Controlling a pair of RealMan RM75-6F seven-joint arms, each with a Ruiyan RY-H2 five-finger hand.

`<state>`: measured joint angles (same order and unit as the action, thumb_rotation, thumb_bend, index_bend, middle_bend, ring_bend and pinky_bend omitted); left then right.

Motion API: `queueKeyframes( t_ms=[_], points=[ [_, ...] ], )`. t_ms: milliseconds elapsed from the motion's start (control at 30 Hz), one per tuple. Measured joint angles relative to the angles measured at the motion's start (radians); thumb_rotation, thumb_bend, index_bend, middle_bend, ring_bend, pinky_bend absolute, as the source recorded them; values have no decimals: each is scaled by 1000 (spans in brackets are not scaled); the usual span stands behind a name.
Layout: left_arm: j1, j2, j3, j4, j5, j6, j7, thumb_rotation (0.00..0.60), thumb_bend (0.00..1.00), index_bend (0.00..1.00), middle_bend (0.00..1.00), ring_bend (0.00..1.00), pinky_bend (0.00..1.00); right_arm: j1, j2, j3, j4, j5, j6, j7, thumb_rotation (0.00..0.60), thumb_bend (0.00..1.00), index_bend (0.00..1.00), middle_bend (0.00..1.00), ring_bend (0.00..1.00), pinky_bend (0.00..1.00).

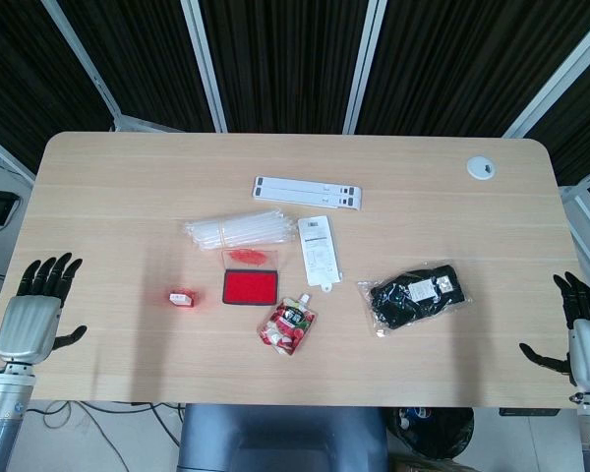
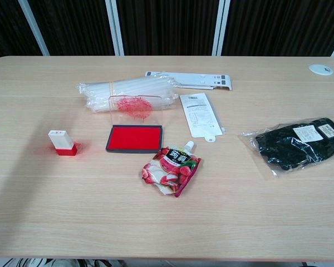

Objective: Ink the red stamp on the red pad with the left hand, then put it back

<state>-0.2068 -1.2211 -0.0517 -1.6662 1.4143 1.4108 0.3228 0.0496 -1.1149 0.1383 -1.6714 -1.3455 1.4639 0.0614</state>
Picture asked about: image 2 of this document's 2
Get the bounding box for white and red stamp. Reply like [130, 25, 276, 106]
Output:
[47, 129, 78, 157]

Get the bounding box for red ink pad clear lid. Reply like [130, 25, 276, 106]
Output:
[105, 94, 171, 154]

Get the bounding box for white printed packaging sleeve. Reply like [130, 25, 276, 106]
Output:
[179, 93, 227, 143]

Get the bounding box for lychee jelly drink pouch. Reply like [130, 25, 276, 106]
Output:
[140, 140, 202, 198]

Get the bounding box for bundle of clear plastic tubes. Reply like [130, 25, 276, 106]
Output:
[75, 77, 176, 115]

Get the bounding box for white folding plastic stand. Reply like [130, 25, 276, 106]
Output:
[144, 71, 234, 91]

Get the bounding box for black gloves in plastic bag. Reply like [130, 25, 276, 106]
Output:
[238, 116, 334, 179]

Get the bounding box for black white clutter under table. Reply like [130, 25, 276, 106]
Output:
[2, 258, 115, 267]

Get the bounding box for white round cable grommet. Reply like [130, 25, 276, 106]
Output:
[308, 63, 334, 76]

